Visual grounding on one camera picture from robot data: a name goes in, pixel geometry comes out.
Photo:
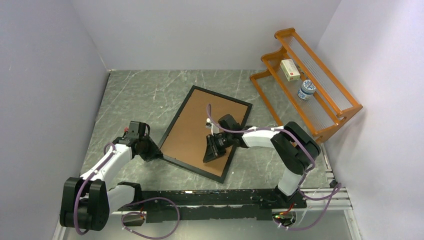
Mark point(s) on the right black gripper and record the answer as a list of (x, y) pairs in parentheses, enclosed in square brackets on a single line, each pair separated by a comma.
[(212, 151)]

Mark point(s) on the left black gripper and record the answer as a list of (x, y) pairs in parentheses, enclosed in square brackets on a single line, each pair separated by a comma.
[(154, 149)]

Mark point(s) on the brown backing board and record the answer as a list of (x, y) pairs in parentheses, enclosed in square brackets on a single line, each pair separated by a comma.
[(188, 132)]

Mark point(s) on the black picture frame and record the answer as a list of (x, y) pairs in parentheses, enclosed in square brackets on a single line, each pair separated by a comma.
[(185, 165)]

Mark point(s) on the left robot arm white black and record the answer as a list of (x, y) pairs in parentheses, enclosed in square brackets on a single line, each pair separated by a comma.
[(116, 154)]

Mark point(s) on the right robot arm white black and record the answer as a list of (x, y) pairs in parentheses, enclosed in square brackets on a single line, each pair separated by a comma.
[(297, 150)]

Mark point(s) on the orange wooden rack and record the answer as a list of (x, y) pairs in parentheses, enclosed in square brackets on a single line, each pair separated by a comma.
[(320, 99)]

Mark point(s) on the white red carton box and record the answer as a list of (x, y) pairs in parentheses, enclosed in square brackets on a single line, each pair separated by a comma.
[(290, 70)]

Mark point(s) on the blue white ceramic jar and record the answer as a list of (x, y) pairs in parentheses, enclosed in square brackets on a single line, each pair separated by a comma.
[(306, 89)]

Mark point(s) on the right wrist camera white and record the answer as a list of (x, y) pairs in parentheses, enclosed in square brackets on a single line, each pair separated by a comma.
[(210, 125)]

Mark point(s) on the aluminium rail profile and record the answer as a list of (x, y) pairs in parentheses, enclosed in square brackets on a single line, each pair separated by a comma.
[(331, 202)]

